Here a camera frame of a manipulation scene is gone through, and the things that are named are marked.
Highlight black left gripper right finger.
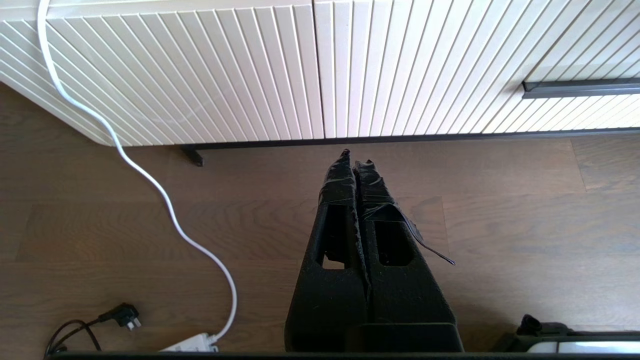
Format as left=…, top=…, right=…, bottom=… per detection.
left=354, top=159, right=465, bottom=353

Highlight cream ribbed flat front panel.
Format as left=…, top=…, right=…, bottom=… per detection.
left=313, top=0, right=581, bottom=140

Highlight cream ribbed rounded front panel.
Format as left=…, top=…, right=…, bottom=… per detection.
left=0, top=4, right=326, bottom=147

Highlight white power strip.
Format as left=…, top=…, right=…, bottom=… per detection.
left=160, top=332, right=220, bottom=354

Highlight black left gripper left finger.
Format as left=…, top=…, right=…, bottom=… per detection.
left=284, top=148, right=371, bottom=353

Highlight cream tv cabinet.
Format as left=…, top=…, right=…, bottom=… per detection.
left=0, top=0, right=640, bottom=149

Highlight black plug with cable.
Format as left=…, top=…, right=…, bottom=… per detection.
left=45, top=302, right=143, bottom=357

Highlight cream ribbed drawer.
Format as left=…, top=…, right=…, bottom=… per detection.
left=522, top=0, right=640, bottom=85

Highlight thick white power cable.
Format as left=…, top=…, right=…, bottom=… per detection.
left=36, top=0, right=239, bottom=346

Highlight dark cabinet handle bar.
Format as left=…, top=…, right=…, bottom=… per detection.
left=522, top=77, right=640, bottom=100

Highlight grey black robot base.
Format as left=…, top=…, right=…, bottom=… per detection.
left=492, top=314, right=640, bottom=354

